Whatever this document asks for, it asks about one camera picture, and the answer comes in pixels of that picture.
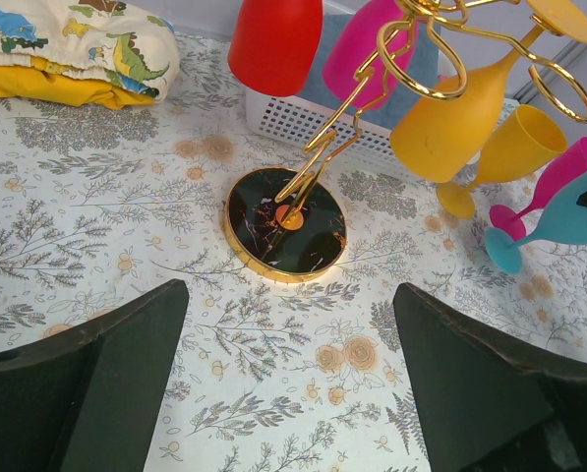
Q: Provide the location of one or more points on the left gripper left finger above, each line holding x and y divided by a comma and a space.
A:
88, 398

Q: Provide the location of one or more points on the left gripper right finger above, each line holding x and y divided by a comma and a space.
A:
486, 400

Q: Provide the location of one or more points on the blue plastic goblet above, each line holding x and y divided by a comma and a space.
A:
562, 221

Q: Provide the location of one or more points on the yellow plastic goblet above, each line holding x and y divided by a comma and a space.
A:
450, 123
527, 140

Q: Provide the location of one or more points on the gold wine glass rack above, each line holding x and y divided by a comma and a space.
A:
283, 224

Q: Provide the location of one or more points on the red plastic wine glass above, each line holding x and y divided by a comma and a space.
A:
274, 44

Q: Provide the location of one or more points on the white plastic basket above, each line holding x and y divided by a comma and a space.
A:
295, 119

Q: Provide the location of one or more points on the dinosaur print cloth bag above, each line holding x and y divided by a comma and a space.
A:
110, 53

